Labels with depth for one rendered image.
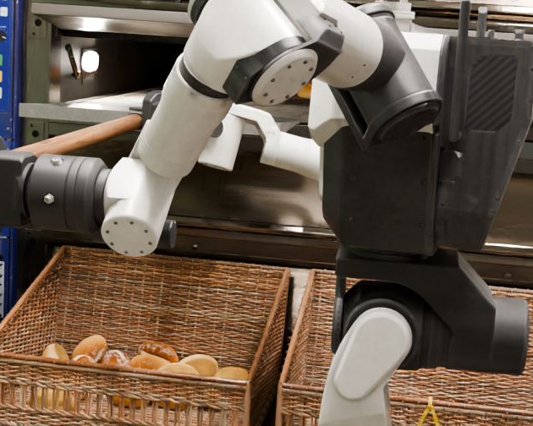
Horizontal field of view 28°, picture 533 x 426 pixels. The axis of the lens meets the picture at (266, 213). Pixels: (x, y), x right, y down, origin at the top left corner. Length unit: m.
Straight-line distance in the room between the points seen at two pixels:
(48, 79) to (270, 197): 0.59
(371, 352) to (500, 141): 0.35
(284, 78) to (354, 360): 0.59
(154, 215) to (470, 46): 0.50
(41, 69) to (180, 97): 1.50
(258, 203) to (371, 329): 1.00
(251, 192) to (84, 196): 1.29
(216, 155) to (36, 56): 0.77
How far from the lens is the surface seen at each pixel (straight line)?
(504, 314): 1.56
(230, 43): 1.04
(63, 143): 1.66
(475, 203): 1.44
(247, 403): 2.05
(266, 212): 2.45
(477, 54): 1.43
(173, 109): 1.09
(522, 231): 2.45
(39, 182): 1.22
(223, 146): 1.92
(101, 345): 2.46
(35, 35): 2.56
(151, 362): 2.40
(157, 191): 1.20
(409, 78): 1.27
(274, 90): 1.05
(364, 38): 1.17
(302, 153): 1.93
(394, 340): 1.51
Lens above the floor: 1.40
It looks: 10 degrees down
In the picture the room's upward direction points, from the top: 4 degrees clockwise
